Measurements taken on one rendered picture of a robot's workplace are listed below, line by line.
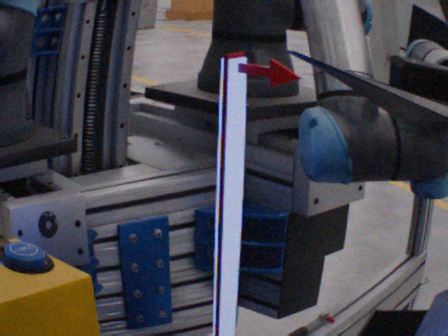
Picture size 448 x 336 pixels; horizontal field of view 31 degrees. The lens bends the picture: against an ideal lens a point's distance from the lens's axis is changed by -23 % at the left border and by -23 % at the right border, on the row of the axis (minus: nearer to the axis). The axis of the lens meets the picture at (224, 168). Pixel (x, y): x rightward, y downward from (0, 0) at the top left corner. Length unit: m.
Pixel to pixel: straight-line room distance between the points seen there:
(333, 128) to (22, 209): 0.36
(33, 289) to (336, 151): 0.47
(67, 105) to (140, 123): 0.28
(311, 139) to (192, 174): 0.43
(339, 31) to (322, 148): 0.14
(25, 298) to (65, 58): 0.81
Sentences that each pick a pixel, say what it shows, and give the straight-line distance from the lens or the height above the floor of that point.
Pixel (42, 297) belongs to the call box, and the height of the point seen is 1.07.
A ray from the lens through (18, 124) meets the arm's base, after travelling 1.17.
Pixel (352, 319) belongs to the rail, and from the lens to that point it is 1.11.
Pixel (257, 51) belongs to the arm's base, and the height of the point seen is 1.11.
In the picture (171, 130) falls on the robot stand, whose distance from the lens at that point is 1.54.
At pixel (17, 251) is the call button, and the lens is 0.64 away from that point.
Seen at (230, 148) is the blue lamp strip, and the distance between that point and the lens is 0.80.
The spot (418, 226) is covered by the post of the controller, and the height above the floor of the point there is 0.91.
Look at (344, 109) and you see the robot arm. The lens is 0.98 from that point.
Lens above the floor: 1.30
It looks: 15 degrees down
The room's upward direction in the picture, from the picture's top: 2 degrees clockwise
